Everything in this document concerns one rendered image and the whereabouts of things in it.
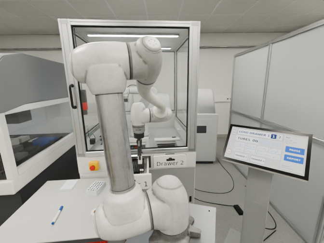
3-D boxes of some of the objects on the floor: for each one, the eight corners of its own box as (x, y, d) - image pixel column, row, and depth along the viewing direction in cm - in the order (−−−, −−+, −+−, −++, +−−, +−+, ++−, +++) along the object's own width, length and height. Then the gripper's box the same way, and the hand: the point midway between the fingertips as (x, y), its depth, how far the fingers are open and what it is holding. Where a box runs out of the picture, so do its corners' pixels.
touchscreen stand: (276, 316, 110) (303, 180, 88) (212, 271, 137) (219, 158, 115) (281, 256, 148) (301, 150, 126) (230, 230, 176) (238, 139, 153)
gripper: (134, 129, 124) (135, 158, 129) (132, 135, 109) (134, 168, 114) (144, 129, 125) (145, 158, 130) (143, 135, 110) (145, 167, 115)
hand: (140, 158), depth 121 cm, fingers closed
